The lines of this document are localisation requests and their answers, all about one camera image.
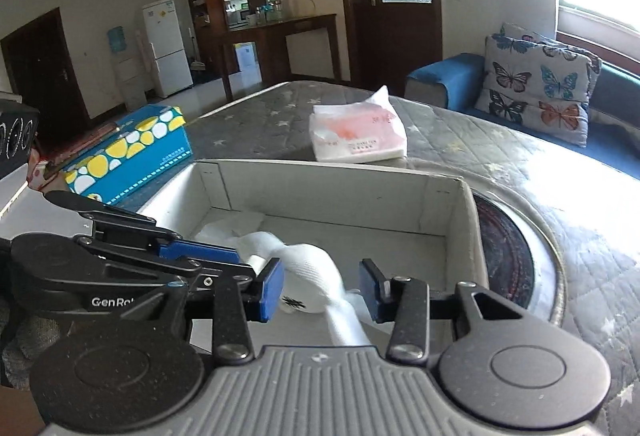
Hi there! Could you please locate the white plush rabbit toy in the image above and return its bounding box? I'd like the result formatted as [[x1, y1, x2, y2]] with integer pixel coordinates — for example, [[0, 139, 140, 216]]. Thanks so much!
[[194, 212, 371, 348]]

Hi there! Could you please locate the grey cardboard storage box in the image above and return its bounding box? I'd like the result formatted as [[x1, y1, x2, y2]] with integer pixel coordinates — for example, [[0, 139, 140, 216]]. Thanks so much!
[[140, 160, 488, 348]]

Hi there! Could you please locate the blue yellow tissue box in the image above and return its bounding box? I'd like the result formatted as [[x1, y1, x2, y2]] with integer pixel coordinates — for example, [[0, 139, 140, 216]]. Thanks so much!
[[63, 104, 192, 204]]

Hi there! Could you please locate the round induction cooktop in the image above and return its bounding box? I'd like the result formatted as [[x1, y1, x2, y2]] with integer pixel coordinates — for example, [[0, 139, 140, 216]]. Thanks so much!
[[473, 191, 566, 327]]

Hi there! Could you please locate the water dispenser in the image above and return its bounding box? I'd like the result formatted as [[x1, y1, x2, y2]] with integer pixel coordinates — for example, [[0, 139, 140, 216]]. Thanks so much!
[[106, 26, 146, 112]]

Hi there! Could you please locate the white refrigerator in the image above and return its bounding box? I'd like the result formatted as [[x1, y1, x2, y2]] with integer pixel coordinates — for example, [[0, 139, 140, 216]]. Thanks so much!
[[142, 0, 193, 98]]

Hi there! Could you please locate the white pink tissue pack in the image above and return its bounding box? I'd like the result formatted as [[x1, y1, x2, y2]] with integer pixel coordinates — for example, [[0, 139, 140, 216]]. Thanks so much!
[[309, 85, 408, 163]]

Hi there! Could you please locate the grey quilted star tablecloth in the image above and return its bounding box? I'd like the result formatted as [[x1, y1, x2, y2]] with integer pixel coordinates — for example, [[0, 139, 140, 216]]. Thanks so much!
[[186, 81, 639, 435]]

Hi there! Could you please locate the blue sofa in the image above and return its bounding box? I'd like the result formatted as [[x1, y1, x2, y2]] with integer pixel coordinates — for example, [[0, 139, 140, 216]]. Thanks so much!
[[404, 52, 640, 180]]

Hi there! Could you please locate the butterfly print pillow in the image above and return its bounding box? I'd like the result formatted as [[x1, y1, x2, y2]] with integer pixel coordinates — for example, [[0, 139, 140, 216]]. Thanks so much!
[[475, 32, 602, 147]]

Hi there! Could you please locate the dark wooden cabinet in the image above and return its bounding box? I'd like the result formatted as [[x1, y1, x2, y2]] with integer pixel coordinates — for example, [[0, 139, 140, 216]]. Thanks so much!
[[189, 0, 342, 103]]

